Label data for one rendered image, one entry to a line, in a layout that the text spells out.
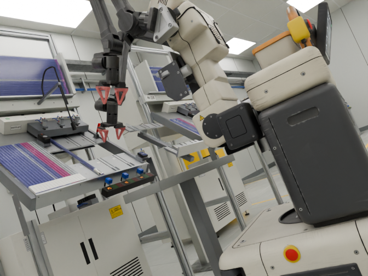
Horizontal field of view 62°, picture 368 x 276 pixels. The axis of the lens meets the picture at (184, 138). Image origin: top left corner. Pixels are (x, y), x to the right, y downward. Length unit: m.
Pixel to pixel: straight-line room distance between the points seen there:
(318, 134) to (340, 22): 8.01
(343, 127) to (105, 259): 1.43
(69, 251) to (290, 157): 1.25
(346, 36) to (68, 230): 8.05
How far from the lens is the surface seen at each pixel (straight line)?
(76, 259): 1.83
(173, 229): 1.85
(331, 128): 1.00
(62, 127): 2.03
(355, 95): 8.76
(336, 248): 1.04
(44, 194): 1.44
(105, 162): 1.78
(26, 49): 4.34
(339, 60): 8.84
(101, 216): 1.93
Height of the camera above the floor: 0.58
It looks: 6 degrees up
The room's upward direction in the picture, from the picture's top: 21 degrees counter-clockwise
